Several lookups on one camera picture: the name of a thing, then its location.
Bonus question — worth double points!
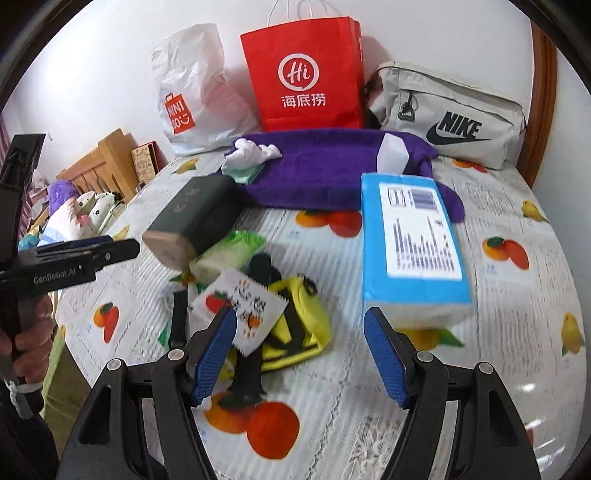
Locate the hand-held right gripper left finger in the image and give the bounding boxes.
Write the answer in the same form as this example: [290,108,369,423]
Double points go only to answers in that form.
[55,305,238,480]

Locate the person's dark clothing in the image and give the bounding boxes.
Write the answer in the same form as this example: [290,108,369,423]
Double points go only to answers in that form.
[0,383,61,480]

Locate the wooden headboard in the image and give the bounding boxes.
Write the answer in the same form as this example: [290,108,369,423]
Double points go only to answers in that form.
[515,21,559,188]

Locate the light wooden furniture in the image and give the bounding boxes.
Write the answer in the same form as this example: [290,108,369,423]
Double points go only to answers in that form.
[56,128,139,204]

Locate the small white printed packet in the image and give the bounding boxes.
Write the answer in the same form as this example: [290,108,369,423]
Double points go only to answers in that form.
[190,270,289,356]

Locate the white plastic shopping bag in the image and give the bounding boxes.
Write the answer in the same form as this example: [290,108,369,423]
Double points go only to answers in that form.
[151,23,259,155]

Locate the purple plush toy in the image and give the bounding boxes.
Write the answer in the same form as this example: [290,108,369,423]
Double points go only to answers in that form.
[48,180,81,208]

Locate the blue tissue pack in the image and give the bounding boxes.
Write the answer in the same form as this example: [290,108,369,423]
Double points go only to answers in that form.
[360,173,474,330]

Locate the white spotted plush toy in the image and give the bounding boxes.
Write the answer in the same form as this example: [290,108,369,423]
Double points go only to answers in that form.
[74,190,125,232]

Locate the green and white wipes packet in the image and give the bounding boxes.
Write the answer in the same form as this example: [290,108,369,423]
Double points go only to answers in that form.
[189,231,267,284]

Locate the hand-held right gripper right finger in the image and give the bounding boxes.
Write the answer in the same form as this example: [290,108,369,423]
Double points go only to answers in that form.
[363,307,541,480]

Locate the grey sling bag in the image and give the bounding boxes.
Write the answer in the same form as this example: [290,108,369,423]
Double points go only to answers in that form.
[365,61,527,171]

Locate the purple towel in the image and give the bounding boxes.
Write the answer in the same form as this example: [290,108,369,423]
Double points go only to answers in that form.
[210,129,465,224]

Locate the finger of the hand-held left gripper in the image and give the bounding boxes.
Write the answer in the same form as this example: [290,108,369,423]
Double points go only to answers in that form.
[34,235,114,252]
[90,239,140,271]

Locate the fruit print bed sheet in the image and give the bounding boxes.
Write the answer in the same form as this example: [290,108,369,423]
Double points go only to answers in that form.
[55,152,587,480]

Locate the patterned cardboard box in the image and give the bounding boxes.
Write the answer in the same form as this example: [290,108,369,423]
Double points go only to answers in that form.
[131,142,169,188]

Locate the person's left hand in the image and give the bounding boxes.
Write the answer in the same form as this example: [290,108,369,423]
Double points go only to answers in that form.
[0,298,54,384]

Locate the yellow mesh bag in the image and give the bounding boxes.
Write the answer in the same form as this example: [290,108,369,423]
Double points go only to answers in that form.
[168,254,333,411]

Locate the white tissue packet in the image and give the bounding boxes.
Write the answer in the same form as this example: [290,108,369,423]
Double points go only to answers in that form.
[376,134,409,174]

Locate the dark green box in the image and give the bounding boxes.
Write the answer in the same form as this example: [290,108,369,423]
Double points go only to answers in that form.
[142,176,241,271]

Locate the light green cloth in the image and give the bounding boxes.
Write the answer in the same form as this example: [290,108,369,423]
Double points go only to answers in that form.
[222,164,264,185]

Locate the red paper bag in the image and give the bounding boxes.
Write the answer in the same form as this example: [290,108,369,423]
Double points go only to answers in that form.
[240,0,365,132]

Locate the plush toys on bed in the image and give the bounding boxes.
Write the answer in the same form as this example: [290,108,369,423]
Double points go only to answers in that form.
[37,198,84,247]

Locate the white gloves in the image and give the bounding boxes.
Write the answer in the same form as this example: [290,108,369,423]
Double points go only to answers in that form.
[225,138,282,171]

